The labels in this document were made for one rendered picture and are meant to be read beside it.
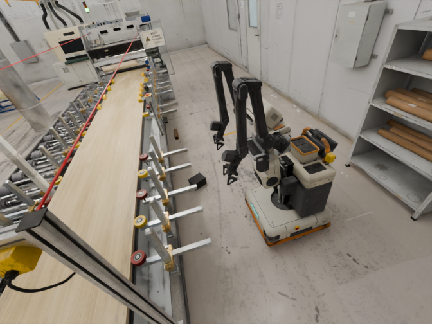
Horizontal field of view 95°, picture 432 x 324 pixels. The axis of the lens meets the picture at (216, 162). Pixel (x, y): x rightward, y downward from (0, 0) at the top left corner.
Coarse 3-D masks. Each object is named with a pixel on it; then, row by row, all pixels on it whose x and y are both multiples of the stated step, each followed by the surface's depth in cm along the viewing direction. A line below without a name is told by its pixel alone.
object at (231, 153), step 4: (236, 148) 124; (224, 152) 120; (228, 152) 118; (232, 152) 119; (236, 152) 121; (244, 152) 117; (224, 156) 119; (228, 156) 119; (232, 156) 120; (240, 156) 118; (244, 156) 118; (224, 160) 119; (228, 160) 119; (232, 160) 120
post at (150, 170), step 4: (148, 168) 132; (152, 168) 134; (148, 172) 133; (152, 172) 134; (152, 176) 136; (156, 176) 139; (152, 180) 138; (156, 180) 139; (156, 184) 141; (160, 184) 144; (156, 188) 143; (160, 188) 144; (160, 192) 146; (164, 192) 149; (160, 196) 149; (164, 196) 150; (168, 204) 156
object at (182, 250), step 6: (204, 240) 120; (210, 240) 120; (186, 246) 119; (192, 246) 119; (198, 246) 118; (204, 246) 120; (174, 252) 118; (180, 252) 117; (186, 252) 119; (150, 258) 117; (156, 258) 116; (144, 264) 115; (150, 264) 117
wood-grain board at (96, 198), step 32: (128, 96) 330; (96, 128) 253; (128, 128) 239; (96, 160) 195; (128, 160) 187; (64, 192) 165; (96, 192) 159; (128, 192) 153; (96, 224) 134; (128, 224) 130; (128, 256) 113; (32, 288) 107; (64, 288) 105; (96, 288) 102; (0, 320) 98; (32, 320) 95; (64, 320) 93; (96, 320) 91; (128, 320) 91
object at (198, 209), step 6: (186, 210) 139; (192, 210) 138; (198, 210) 137; (168, 216) 137; (174, 216) 136; (180, 216) 136; (186, 216) 138; (150, 222) 135; (156, 222) 135; (144, 228) 134
